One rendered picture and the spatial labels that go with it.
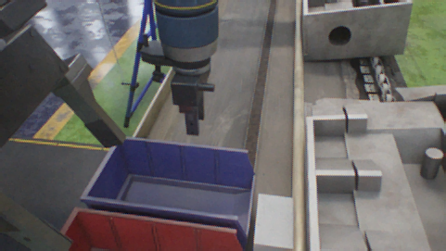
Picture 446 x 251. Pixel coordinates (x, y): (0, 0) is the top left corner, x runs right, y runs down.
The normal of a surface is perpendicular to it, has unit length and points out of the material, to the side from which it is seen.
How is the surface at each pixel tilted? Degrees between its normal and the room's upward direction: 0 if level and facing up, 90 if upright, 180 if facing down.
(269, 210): 0
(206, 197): 0
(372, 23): 90
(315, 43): 90
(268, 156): 0
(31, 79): 65
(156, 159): 88
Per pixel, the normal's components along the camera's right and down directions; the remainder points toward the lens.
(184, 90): -0.17, 0.64
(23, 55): 0.89, -0.22
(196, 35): 0.37, 0.60
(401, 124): -0.18, -0.77
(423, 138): -0.24, 0.12
